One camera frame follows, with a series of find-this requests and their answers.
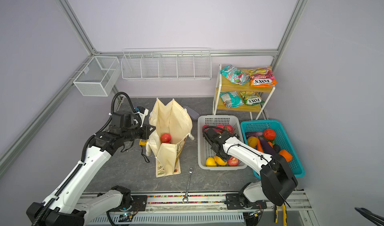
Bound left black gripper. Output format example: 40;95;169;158
122;123;156;142

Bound red apple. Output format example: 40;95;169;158
160;134;172;144
225;125;234;134

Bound cream floral tote bag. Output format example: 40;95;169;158
146;99;194;178

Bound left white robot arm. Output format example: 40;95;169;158
27;124;156;226

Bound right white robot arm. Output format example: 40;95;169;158
202;126;298;208

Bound teal snack bag lower shelf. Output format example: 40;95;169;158
220;91;244;109

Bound teal snack bag shelf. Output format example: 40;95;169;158
220;65;250;85
220;91;244;109

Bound green Fox's candy bag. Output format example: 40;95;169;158
239;91;265;106

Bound teal snack bag upper shelf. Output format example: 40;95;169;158
220;65;250;85

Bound orange Fox's candy bag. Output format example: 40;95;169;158
249;67;278;88

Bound red dragon fruit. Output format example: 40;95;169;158
216;124;225;133

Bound red apple in white basket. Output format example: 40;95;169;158
225;125;234;134

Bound yellow tape measure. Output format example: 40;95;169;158
139;139;150;163

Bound white plastic basket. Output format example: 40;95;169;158
198;115;247;171

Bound yellow pear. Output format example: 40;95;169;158
214;156;227;166

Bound yellow lemon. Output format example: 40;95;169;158
206;157;217;167

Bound red apple front basket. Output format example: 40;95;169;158
228;157;239;167

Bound grey cloth pad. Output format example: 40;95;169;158
184;106;200;121

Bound orange carrot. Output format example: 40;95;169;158
257;138;264;153

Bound white two-tier wooden shelf rack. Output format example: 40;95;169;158
212;64;276;121

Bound purple eggplant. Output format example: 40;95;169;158
259;137;276;156

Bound red tomato in teal basket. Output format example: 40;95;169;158
263;129;277;141

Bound small white mesh basket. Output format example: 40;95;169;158
74;56;121;97

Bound teal plastic basket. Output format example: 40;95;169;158
241;120;305;178

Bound silver combination wrench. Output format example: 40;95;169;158
182;167;194;204

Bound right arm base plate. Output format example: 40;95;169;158
224;193;267;210

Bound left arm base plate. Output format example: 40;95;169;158
109;195;148;212

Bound long white wire basket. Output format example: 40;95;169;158
121;48;212;80

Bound yellow handled pliers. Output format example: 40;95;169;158
274;204;288;226

